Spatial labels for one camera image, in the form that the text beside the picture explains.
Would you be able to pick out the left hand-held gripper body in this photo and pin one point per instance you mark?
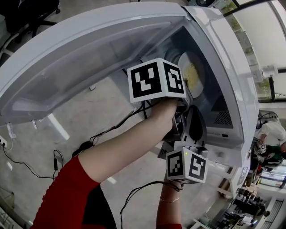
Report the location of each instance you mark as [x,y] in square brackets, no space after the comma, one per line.
[146,80]

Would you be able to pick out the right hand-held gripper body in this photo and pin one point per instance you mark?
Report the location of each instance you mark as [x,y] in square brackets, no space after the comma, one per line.
[178,165]

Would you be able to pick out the white round plate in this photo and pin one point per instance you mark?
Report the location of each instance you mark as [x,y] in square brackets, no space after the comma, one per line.
[198,89]

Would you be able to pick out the white microwave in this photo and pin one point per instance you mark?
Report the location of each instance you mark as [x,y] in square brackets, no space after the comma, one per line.
[89,44]

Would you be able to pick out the person's right forearm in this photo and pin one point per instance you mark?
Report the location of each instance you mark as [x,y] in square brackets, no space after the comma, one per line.
[168,210]

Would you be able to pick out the person's left forearm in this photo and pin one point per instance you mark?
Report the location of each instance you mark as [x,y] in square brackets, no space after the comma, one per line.
[125,145]

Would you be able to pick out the person's black trousers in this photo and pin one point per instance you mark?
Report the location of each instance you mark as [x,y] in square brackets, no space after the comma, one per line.
[98,212]

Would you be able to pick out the person's red top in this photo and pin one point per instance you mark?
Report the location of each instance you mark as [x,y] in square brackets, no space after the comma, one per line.
[64,196]

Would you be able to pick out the black-framed window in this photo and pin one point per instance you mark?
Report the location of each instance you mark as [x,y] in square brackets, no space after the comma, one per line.
[263,33]

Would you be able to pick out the white power strip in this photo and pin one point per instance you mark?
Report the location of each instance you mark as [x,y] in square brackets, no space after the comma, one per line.
[2,142]

